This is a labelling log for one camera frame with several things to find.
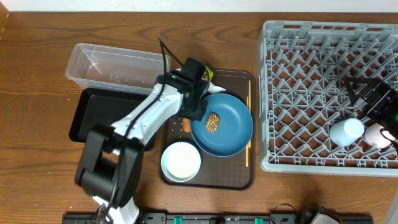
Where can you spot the brown serving tray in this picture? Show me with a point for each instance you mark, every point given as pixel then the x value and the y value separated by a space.
pixel 219 172

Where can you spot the dark blue plate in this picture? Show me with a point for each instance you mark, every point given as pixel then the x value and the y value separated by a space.
pixel 232 135

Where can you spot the crumpled snack wrapper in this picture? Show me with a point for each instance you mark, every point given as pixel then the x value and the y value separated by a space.
pixel 210 87

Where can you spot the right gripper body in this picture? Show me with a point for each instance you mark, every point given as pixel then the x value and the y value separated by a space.
pixel 384 109

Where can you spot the light blue cup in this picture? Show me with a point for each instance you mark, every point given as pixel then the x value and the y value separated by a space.
pixel 346 132

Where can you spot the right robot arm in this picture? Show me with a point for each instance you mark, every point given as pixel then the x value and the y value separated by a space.
pixel 392 128

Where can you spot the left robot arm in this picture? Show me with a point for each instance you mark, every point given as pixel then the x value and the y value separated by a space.
pixel 110 165

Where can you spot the orange carrot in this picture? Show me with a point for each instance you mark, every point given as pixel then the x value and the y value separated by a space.
pixel 186 125

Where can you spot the wooden chopsticks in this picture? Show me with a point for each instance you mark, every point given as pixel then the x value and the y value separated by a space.
pixel 248 104

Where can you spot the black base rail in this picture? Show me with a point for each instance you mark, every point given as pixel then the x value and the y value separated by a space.
pixel 162 218

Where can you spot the brown food piece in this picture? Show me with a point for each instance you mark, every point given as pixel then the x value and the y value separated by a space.
pixel 212 123

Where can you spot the grey dishwasher rack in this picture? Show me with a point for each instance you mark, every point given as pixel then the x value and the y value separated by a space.
pixel 301 67

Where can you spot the pink cup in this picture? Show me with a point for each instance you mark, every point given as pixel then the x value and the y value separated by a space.
pixel 377 136

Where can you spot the black plastic tray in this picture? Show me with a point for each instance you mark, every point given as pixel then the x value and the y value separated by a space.
pixel 97 110

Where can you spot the clear plastic bin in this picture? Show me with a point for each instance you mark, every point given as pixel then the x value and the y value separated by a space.
pixel 116 69

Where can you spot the light blue rice bowl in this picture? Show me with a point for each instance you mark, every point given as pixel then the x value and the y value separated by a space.
pixel 180 161

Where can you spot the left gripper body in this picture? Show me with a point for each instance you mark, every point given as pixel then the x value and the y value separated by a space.
pixel 196 107

